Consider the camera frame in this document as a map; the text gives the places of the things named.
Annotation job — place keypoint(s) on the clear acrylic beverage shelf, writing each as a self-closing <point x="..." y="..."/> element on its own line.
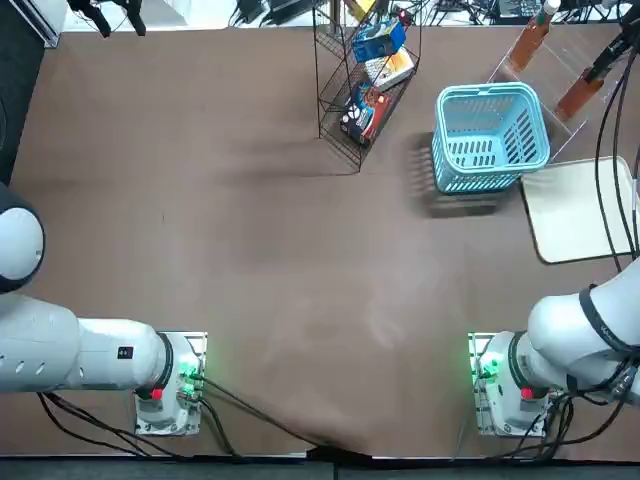
<point x="550" y="65"/>

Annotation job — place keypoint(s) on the red and white snack box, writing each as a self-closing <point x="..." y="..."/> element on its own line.
<point x="380" y="107"/>

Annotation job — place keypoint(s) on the yellow cracker box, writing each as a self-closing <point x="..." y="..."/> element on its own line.
<point x="395" y="65"/>

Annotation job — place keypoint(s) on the navy cookie box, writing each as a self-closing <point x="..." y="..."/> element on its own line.
<point x="355" y="120"/>

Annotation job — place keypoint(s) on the cream plastic tray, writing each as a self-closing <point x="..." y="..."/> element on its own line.
<point x="570" y="215"/>

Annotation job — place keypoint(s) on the amber tea bottle white cap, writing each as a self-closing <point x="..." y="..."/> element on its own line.
<point x="527" y="45"/>
<point x="575" y="100"/>

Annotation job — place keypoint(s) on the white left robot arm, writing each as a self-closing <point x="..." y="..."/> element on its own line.
<point x="100" y="355"/>

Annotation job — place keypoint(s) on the aluminium frame post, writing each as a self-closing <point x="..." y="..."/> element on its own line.
<point x="45" y="22"/>

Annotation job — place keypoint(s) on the blue Oreo cookie box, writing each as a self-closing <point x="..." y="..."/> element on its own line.
<point x="375" y="47"/>

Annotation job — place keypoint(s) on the light blue plastic basket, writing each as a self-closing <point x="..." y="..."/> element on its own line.
<point x="487" y="91"/>

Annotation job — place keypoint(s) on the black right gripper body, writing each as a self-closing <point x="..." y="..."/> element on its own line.
<point x="620" y="46"/>

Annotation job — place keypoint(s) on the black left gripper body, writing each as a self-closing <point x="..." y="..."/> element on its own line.
<point x="80" y="4"/>

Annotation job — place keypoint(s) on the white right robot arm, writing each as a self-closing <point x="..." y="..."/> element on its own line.
<point x="560" y="340"/>

